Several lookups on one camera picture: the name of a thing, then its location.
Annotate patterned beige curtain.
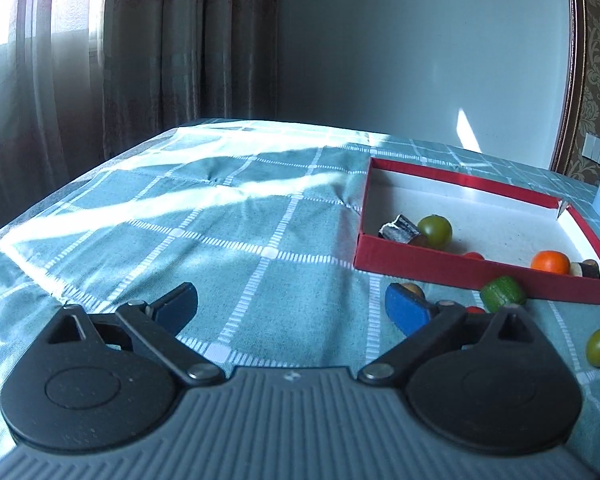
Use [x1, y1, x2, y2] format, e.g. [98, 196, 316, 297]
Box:
[0, 0, 281, 201]

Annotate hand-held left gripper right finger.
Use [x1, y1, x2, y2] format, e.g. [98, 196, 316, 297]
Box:
[357, 282, 548, 388]

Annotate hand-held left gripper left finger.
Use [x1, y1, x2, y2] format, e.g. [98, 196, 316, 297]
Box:
[45, 282, 226, 388]

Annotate wooden wall moulding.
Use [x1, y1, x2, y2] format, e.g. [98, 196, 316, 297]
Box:
[550, 0, 588, 173]

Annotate green avocado chunk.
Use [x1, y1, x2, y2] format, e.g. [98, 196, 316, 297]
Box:
[480, 275, 527, 312]

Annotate red cardboard box tray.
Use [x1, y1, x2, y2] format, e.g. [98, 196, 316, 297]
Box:
[352, 157, 600, 307]

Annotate teal checked tablecloth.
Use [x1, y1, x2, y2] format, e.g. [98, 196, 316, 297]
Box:
[0, 117, 600, 466]

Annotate white wall switches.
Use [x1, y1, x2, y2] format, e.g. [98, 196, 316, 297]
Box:
[582, 132, 600, 165]

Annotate dark sugarcane piece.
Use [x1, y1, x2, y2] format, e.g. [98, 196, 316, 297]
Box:
[569, 259, 600, 279]
[378, 214, 429, 247]

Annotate orange tangerine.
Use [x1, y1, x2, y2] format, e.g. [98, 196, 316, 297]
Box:
[531, 250, 571, 276]

